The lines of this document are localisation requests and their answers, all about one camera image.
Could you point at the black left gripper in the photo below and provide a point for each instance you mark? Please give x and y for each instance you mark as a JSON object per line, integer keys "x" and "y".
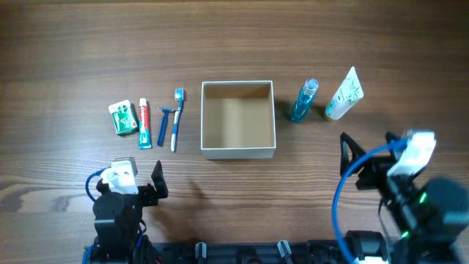
{"x": 147, "y": 192}

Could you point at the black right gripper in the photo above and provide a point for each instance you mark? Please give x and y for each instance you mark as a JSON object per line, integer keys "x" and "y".
{"x": 371, "y": 173}

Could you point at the white leaf-print lotion tube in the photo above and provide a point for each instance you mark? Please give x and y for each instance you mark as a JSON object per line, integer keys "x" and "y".
{"x": 346, "y": 96}

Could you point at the blue mouthwash bottle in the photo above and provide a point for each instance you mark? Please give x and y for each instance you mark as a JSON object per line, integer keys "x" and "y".
{"x": 305, "y": 98}

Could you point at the green Dettol soap box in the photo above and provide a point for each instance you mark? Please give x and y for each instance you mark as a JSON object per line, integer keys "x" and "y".
{"x": 124, "y": 118}

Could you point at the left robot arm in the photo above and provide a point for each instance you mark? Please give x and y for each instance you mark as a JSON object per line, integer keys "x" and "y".
{"x": 118, "y": 214}

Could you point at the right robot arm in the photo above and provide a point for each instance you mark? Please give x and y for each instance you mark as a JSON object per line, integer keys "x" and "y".
{"x": 430, "y": 218}

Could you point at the Colgate toothpaste tube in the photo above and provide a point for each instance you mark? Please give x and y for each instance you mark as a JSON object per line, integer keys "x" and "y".
{"x": 144, "y": 131}

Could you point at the blue disposable razor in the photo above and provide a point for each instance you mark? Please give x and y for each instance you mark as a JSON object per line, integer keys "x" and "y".
{"x": 166, "y": 111}

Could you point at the blue white toothbrush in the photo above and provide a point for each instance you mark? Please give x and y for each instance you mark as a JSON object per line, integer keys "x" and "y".
{"x": 179, "y": 96}

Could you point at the white open cardboard box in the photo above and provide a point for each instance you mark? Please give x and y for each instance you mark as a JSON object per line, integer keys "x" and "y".
{"x": 238, "y": 120}

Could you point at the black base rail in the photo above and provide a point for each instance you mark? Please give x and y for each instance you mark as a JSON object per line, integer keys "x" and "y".
{"x": 231, "y": 253}

